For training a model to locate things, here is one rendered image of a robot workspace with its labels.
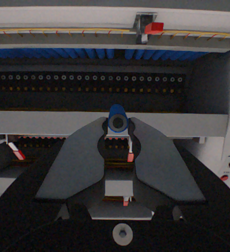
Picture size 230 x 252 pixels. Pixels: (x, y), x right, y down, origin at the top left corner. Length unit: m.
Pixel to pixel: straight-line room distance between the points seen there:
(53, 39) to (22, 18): 0.05
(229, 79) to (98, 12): 0.26
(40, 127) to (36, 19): 0.18
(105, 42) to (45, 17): 0.09
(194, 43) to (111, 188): 0.36
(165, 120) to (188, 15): 0.16
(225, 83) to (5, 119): 0.44
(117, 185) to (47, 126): 0.23
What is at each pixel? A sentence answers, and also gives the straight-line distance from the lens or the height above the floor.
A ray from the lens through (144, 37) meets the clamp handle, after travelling 0.24.
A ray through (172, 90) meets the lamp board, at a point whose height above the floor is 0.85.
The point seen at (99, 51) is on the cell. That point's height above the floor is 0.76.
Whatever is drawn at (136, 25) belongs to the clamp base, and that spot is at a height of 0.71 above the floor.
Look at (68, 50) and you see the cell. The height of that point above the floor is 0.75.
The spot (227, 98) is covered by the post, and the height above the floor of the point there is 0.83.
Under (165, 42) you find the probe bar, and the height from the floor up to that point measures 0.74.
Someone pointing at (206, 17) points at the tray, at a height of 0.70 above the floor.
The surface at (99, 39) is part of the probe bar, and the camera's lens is 0.27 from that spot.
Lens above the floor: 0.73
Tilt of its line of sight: 31 degrees up
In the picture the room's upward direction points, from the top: 179 degrees counter-clockwise
